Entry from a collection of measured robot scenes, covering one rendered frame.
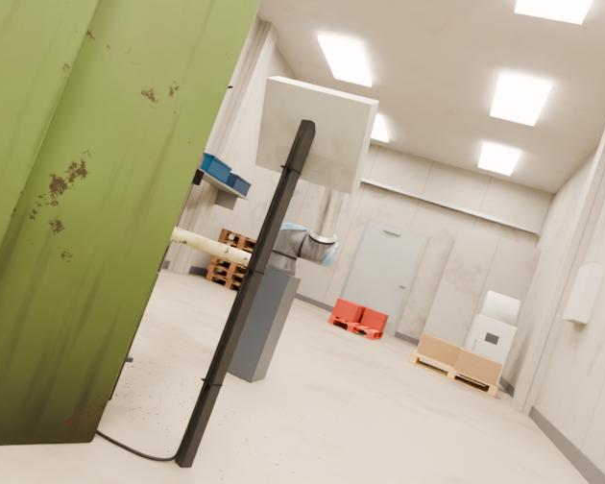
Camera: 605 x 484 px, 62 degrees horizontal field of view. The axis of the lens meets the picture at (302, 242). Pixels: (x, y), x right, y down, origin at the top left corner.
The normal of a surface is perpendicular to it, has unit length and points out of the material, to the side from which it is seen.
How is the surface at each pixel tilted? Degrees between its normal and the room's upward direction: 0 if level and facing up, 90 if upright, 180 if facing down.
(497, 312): 72
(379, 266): 90
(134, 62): 90
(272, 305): 90
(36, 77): 90
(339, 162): 120
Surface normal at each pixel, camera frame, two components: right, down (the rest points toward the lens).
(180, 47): 0.70, 0.22
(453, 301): -0.26, -0.15
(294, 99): -0.40, 0.34
